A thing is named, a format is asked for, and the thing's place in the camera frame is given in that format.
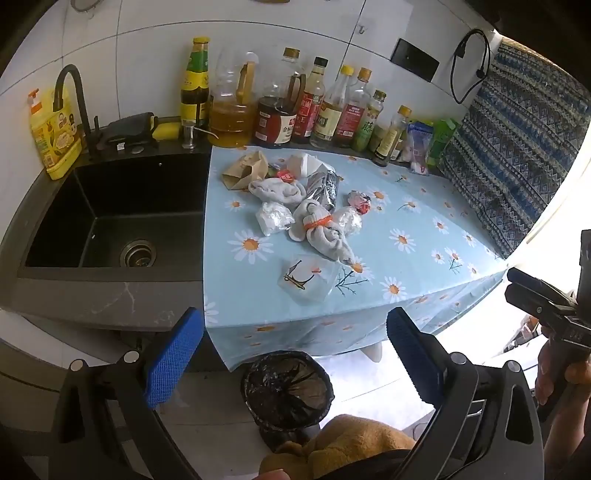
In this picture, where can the red label clear bottle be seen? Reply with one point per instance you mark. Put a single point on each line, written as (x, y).
(357, 98)

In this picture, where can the sink drain strainer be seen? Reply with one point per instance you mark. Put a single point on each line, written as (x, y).
(138, 253)

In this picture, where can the large cooking oil jug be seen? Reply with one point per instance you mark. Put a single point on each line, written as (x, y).
(233, 97)

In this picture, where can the white paper cup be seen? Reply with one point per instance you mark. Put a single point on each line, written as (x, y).
(301, 165)

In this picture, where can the beige paper bag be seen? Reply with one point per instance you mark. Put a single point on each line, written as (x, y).
(250, 167)

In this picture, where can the dark soy sauce jug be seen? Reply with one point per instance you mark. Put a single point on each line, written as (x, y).
(282, 91)

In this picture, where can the white plastic bag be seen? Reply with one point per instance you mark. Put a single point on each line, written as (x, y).
(273, 218)

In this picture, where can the blue daisy tablecloth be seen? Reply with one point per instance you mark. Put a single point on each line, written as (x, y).
(421, 248)

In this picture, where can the silver foil snack bag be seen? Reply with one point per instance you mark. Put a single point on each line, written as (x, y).
(323, 187)

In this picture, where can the red label vinegar bottle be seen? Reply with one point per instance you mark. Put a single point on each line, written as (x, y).
(314, 92)

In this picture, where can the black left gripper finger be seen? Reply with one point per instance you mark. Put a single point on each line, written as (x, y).
(535, 304)
(540, 287)

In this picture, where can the black cloth rag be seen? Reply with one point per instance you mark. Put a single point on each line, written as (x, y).
(134, 129)

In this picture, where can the white knit glove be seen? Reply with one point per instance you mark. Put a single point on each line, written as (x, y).
(276, 190)

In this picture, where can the small sesame oil bottle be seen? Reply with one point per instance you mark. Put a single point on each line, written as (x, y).
(394, 133)

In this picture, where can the green label sauce bottle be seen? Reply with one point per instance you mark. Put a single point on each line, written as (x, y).
(194, 92)

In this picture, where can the yellow sponge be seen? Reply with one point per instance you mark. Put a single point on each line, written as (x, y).
(167, 131)

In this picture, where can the mustard fleece sleeve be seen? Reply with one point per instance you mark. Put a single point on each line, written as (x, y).
(344, 440)

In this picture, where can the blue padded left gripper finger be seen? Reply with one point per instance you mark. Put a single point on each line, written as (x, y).
(421, 354)
(168, 356)

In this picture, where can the red white wrapper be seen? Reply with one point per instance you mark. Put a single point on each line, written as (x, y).
(360, 201)

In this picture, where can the blue white snack bag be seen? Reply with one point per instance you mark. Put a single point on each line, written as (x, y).
(418, 141)

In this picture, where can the metal soap dispenser pump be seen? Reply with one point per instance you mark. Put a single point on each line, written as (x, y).
(189, 134)

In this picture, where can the green label small bottle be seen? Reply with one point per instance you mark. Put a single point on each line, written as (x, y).
(368, 121)

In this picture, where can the clear bottle yellow cap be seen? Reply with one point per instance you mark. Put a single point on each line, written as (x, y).
(331, 109)

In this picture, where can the black wall socket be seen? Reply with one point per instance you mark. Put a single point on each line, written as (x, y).
(414, 60)

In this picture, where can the green packet bag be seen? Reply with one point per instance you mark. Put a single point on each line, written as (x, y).
(444, 130)

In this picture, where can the white glove orange band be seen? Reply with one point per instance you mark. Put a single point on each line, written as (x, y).
(313, 223)

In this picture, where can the black trash bin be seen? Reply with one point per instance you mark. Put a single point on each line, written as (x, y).
(288, 394)

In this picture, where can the clear plastic wrap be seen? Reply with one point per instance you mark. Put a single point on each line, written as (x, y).
(349, 220)

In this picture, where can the black kitchen sink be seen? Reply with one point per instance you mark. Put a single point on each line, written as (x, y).
(99, 208)

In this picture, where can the blue patterned cloth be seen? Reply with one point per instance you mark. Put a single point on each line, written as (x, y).
(517, 143)

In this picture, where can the clear plastic printed cup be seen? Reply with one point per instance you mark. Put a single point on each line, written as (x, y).
(308, 278)

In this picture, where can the yellow dish soap bottle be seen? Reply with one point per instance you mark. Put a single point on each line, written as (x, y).
(55, 133)

